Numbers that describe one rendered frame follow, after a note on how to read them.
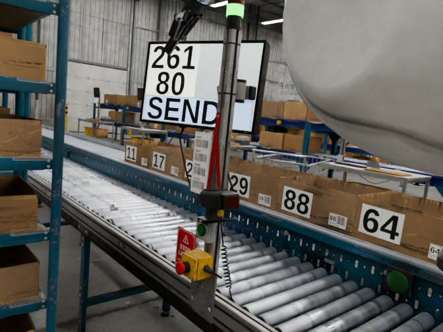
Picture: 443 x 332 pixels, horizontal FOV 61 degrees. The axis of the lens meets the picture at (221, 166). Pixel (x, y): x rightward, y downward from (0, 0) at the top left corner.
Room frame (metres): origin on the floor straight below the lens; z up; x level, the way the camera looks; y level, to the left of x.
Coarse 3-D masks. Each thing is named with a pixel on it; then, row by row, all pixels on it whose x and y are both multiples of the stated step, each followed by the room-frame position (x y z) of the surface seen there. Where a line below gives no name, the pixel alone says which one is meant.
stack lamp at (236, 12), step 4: (228, 0) 1.14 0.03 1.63; (232, 0) 1.13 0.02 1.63; (236, 0) 1.13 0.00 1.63; (240, 0) 1.13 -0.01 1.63; (244, 0) 1.14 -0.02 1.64; (228, 4) 1.14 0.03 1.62; (232, 4) 1.13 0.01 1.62; (236, 4) 1.13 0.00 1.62; (240, 4) 1.13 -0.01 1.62; (244, 4) 1.15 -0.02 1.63; (228, 8) 1.14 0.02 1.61; (232, 8) 1.13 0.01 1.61; (236, 8) 1.13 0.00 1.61; (240, 8) 1.13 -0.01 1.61; (228, 12) 1.13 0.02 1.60; (232, 12) 1.13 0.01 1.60; (236, 12) 1.13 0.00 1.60; (240, 12) 1.13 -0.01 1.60
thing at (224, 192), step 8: (200, 192) 1.08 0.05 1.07; (208, 192) 1.06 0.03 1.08; (216, 192) 1.04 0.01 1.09; (224, 192) 1.03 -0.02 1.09; (232, 192) 1.05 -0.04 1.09; (200, 200) 1.08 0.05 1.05; (208, 200) 1.05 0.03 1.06; (216, 200) 1.02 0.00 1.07; (224, 200) 1.01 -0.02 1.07; (232, 200) 1.02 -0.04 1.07; (208, 208) 1.07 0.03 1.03; (216, 208) 1.03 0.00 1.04; (224, 208) 1.01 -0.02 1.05; (232, 208) 1.02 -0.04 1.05; (208, 216) 1.07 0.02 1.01; (216, 216) 1.06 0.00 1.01
